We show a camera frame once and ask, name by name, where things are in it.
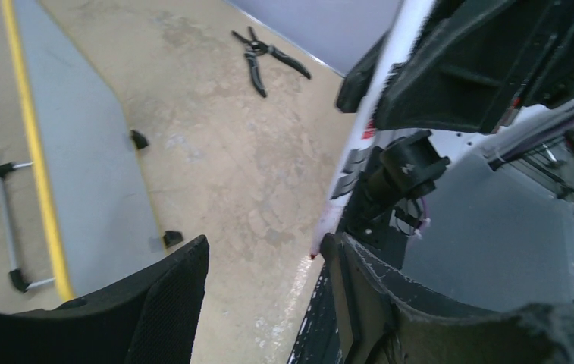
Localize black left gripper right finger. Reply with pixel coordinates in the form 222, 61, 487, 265
321, 234, 574, 363

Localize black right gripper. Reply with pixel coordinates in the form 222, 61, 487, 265
335, 0, 574, 136

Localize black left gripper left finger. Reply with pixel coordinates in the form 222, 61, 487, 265
0, 235, 209, 363

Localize yellow-framed whiteboard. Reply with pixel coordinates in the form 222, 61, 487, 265
1, 1, 183, 301

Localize red whiteboard marker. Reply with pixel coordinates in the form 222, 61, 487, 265
309, 1, 437, 260

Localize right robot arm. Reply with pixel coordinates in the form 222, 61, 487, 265
311, 1, 574, 253

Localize black-handled pliers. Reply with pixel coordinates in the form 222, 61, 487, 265
230, 26, 312, 99

